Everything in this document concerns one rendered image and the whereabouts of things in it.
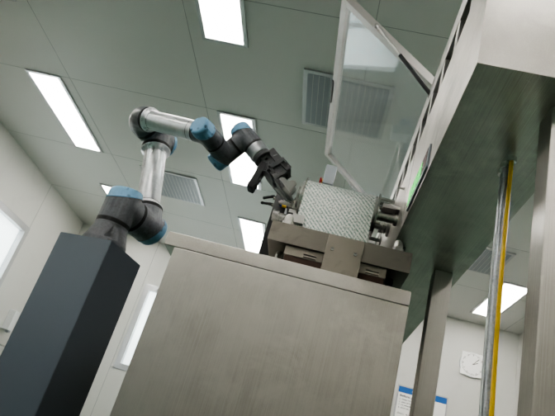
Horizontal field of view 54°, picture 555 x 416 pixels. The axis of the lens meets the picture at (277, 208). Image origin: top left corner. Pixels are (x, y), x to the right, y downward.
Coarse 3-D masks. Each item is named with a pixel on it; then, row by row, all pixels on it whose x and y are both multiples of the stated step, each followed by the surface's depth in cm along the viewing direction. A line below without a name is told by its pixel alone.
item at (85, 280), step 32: (64, 256) 171; (96, 256) 168; (128, 256) 179; (64, 288) 165; (96, 288) 165; (128, 288) 181; (32, 320) 162; (64, 320) 160; (96, 320) 167; (32, 352) 157; (64, 352) 156; (96, 352) 169; (0, 384) 155; (32, 384) 152; (64, 384) 157
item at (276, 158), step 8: (264, 152) 191; (272, 152) 193; (256, 160) 192; (264, 160) 192; (272, 160) 193; (280, 160) 190; (264, 168) 191; (272, 168) 189; (280, 168) 190; (288, 168) 188; (264, 176) 193; (280, 176) 189; (288, 176) 193; (272, 184) 191
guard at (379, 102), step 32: (352, 32) 211; (352, 64) 224; (384, 64) 203; (352, 96) 239; (384, 96) 215; (416, 96) 196; (352, 128) 256; (384, 128) 229; (352, 160) 275; (384, 160) 245; (384, 192) 263
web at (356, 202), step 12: (312, 192) 181; (324, 192) 181; (336, 192) 181; (348, 192) 182; (360, 192) 183; (324, 204) 179; (336, 204) 179; (348, 204) 179; (360, 204) 179; (372, 204) 179
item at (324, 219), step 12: (312, 204) 179; (312, 216) 177; (324, 216) 177; (336, 216) 177; (348, 216) 177; (360, 216) 177; (312, 228) 175; (324, 228) 175; (336, 228) 175; (348, 228) 175; (360, 228) 175; (360, 240) 173
